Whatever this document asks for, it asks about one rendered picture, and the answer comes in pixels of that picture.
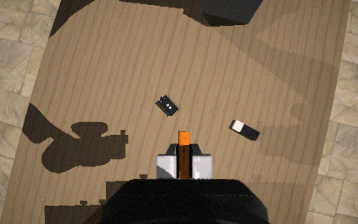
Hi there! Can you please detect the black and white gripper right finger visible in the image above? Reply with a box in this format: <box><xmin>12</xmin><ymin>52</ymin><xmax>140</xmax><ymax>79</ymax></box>
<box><xmin>189</xmin><ymin>144</ymin><xmax>212</xmax><ymax>179</ymax></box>

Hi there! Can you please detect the black and white eraser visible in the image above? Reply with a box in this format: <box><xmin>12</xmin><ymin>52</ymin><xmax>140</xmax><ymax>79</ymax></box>
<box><xmin>231</xmin><ymin>120</ymin><xmax>260</xmax><ymax>141</ymax></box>

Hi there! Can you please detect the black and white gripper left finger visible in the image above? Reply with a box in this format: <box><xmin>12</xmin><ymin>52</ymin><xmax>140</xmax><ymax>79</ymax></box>
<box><xmin>156</xmin><ymin>144</ymin><xmax>179</xmax><ymax>179</ymax></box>

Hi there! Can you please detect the brown wooden drawer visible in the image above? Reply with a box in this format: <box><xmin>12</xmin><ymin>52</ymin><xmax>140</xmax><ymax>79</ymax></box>
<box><xmin>86</xmin><ymin>206</ymin><xmax>104</xmax><ymax>224</ymax></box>

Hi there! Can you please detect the black 9v battery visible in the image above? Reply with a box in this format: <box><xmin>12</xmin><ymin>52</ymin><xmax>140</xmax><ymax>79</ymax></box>
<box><xmin>158</xmin><ymin>95</ymin><xmax>179</xmax><ymax>116</ymax></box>

